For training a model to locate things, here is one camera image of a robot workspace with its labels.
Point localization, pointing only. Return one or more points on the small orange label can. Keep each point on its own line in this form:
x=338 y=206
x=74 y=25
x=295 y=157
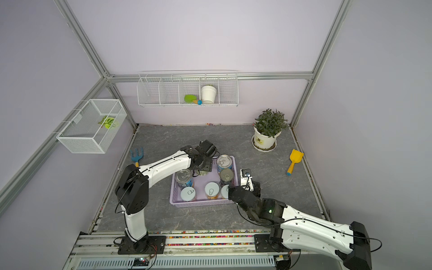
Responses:
x=212 y=190

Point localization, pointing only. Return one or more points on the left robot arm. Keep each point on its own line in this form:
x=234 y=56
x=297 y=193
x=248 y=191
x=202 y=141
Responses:
x=133 y=187

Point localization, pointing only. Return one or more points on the small yellow label can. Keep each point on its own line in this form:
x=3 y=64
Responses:
x=224 y=191

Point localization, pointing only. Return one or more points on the small white empty pot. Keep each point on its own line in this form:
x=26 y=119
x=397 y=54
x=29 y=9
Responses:
x=208 y=94

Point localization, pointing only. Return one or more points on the small pink label can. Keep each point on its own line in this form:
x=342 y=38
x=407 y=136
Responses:
x=188 y=194

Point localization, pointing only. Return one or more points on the green toy in side basket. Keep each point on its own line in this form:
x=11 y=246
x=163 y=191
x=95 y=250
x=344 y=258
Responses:
x=108 y=123

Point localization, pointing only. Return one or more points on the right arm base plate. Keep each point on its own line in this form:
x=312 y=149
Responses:
x=264 y=244

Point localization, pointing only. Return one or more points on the blue orange soup can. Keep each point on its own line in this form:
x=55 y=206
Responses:
x=224 y=162

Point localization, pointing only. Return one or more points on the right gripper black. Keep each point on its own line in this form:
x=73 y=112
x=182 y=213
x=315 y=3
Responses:
x=233 y=188

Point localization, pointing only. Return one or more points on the green toy scoop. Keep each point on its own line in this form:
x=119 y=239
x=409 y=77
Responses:
x=192 y=99

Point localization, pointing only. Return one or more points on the blue Progresso soup can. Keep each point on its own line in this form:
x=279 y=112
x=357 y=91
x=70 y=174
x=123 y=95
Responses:
x=184 y=178

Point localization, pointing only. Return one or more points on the aluminium mounting rail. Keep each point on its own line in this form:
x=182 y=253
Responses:
x=102 y=244

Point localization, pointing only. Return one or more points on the lavender plastic basket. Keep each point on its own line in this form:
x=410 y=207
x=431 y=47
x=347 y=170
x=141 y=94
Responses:
x=199 y=184

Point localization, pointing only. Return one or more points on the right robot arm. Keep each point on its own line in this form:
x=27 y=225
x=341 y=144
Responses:
x=292 y=229

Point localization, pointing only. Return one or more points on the blue toy rake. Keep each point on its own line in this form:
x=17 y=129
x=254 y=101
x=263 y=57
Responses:
x=136 y=156

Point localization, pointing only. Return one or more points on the white wire wall shelf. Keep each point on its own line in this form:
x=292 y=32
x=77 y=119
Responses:
x=168 y=88

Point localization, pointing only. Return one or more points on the potted green plant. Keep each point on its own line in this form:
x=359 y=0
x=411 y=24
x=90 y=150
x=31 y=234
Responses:
x=267 y=127

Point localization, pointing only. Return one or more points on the yellow toy shovel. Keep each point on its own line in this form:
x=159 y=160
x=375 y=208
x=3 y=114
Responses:
x=295 y=158

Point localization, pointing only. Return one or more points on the white wire side basket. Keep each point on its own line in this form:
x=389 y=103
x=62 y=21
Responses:
x=83 y=135

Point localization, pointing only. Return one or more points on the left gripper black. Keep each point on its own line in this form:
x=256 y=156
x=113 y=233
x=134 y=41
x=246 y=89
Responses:
x=208 y=166

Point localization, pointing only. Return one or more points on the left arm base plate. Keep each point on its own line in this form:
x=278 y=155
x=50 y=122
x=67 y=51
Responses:
x=148 y=245

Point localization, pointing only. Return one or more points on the dark navy tomato can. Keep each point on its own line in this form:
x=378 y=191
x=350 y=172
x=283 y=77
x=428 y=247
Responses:
x=226 y=176

